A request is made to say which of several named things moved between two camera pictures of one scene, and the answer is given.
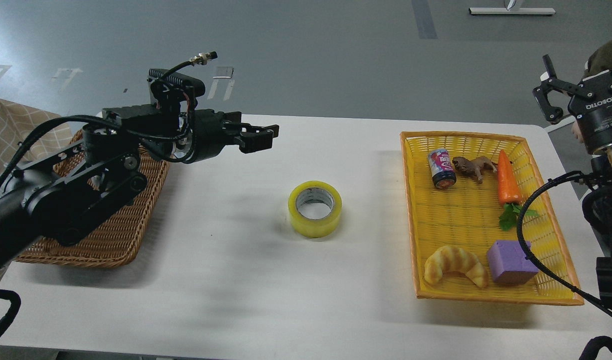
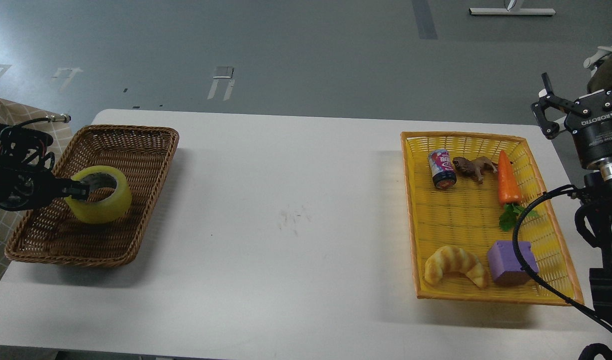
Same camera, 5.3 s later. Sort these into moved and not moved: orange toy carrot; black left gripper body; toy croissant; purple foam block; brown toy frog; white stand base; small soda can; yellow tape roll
Moved: yellow tape roll; black left gripper body
Not moved: purple foam block; white stand base; brown toy frog; small soda can; toy croissant; orange toy carrot
